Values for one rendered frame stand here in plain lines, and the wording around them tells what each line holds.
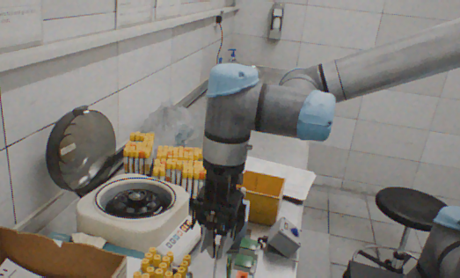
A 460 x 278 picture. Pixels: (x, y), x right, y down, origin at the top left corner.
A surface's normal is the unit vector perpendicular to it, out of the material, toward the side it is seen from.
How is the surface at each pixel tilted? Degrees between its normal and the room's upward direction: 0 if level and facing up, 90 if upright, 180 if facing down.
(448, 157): 90
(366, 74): 86
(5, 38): 93
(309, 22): 90
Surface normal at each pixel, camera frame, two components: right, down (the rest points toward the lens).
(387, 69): -0.24, 0.28
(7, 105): 0.97, 0.17
